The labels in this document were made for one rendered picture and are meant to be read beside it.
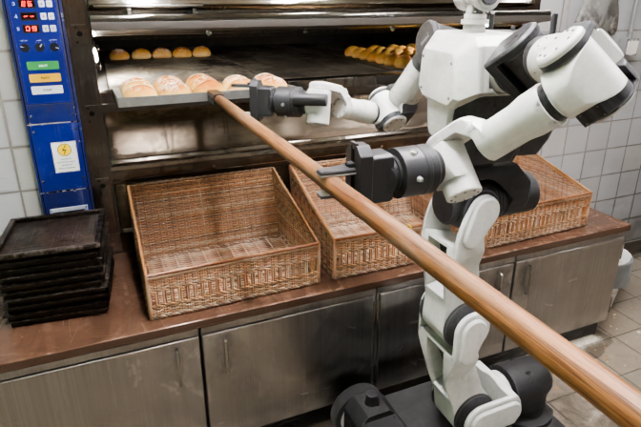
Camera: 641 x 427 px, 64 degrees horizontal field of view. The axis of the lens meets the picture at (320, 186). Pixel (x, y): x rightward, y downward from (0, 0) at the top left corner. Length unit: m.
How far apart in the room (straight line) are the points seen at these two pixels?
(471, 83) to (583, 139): 1.88
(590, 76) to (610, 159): 2.42
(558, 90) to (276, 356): 1.28
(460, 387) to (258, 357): 0.63
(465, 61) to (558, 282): 1.38
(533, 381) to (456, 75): 1.07
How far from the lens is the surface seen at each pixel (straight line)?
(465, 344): 1.51
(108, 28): 1.75
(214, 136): 1.98
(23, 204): 2.03
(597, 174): 3.20
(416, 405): 1.95
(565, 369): 0.48
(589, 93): 0.84
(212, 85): 1.67
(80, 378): 1.69
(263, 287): 1.69
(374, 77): 2.17
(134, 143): 1.95
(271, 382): 1.85
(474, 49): 1.19
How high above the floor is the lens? 1.48
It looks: 20 degrees down
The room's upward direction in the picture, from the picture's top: straight up
